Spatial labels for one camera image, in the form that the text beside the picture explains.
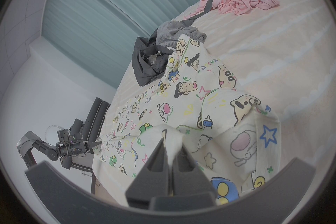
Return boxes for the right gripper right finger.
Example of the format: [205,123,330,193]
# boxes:
[172,145,218,200]

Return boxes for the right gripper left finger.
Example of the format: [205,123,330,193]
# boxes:
[125,136,170,209]

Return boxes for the white printed pyjama top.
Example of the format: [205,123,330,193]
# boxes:
[92,34,282,205]

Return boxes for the bed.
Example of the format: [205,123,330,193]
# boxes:
[92,0,336,205]

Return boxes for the black chest of drawers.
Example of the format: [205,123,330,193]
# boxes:
[69,97,111,194]

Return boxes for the black garment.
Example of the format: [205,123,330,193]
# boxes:
[132,19,196,87]

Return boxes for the pink garment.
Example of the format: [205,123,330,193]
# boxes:
[184,0,280,20]

